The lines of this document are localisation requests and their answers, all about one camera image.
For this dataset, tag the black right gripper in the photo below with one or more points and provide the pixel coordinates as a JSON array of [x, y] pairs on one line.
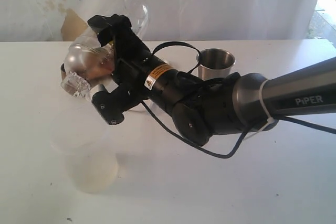
[[129, 55]]

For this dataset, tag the brown wooden cubes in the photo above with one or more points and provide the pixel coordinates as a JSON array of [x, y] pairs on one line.
[[99, 64]]

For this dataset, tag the clear plastic shaker cup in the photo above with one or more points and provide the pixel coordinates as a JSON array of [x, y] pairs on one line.
[[136, 10]]

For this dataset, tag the clear plastic shaker lid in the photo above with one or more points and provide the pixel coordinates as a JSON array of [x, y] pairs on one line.
[[76, 74]]

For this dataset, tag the brown wooden cup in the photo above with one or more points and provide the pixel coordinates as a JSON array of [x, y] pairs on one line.
[[63, 72]]

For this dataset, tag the translucent plastic measuring cup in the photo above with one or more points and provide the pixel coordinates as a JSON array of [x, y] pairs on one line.
[[80, 137]]

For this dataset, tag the stainless steel cup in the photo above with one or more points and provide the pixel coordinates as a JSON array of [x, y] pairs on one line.
[[214, 63]]

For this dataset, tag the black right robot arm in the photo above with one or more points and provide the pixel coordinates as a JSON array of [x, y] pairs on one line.
[[201, 109]]

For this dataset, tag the white rectangular tray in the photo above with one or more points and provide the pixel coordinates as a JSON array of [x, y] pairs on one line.
[[138, 108]]

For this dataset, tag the white cable tie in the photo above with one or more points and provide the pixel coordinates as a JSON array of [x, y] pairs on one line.
[[270, 119]]

